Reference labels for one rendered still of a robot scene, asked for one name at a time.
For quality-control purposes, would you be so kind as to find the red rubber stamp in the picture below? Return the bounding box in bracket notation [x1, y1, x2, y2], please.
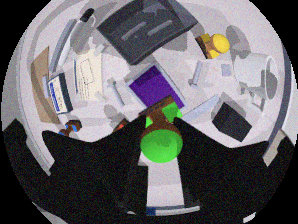
[112, 117, 129, 132]

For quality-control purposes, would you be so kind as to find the brown wooden rubber stamp with blue knob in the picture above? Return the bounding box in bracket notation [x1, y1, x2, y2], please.
[59, 120, 82, 137]

